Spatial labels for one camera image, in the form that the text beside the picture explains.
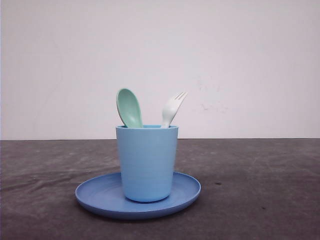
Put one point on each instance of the light blue plastic cup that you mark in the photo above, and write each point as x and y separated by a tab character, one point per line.
147	158

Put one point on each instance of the blue plastic plate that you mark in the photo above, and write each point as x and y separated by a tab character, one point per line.
106	196

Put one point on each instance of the white plastic fork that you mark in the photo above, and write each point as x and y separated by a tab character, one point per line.
171	108

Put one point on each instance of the mint green plastic spoon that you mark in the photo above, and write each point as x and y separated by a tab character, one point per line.
128	109

